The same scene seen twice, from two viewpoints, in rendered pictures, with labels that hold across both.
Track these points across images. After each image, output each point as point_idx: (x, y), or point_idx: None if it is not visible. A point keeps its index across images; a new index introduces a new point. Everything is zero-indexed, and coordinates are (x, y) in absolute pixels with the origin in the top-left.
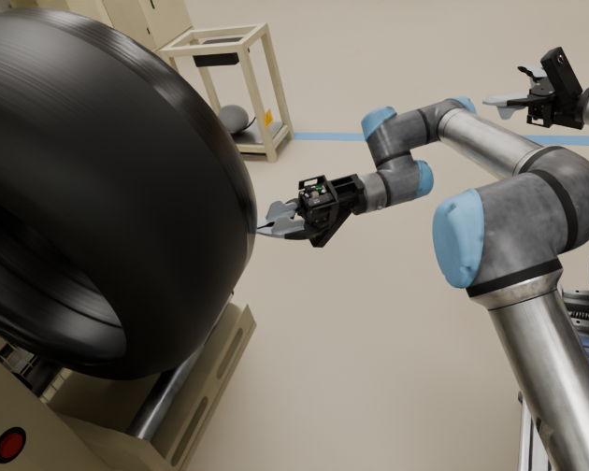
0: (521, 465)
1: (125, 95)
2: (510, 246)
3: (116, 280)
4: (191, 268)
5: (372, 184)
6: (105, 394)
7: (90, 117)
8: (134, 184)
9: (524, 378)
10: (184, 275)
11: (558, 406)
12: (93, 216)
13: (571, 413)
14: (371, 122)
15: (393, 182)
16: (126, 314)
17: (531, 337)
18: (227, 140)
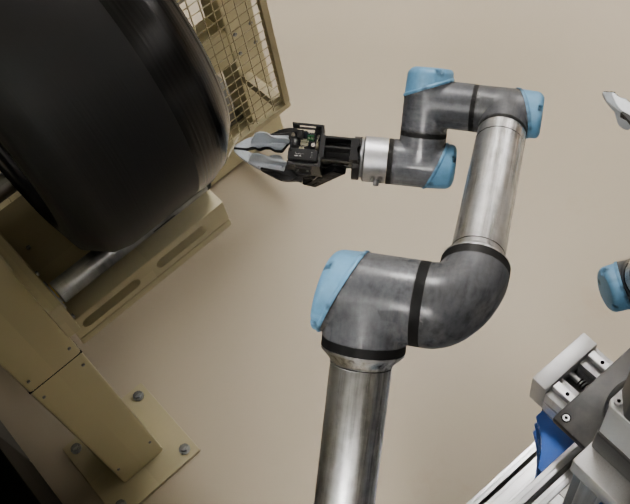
0: (478, 492)
1: (93, 46)
2: (348, 324)
3: (47, 194)
4: (112, 204)
5: (373, 157)
6: None
7: (53, 69)
8: (73, 135)
9: (323, 420)
10: (104, 208)
11: (327, 451)
12: (35, 151)
13: (331, 461)
14: (411, 82)
15: (398, 165)
16: (55, 213)
17: (335, 396)
18: (194, 89)
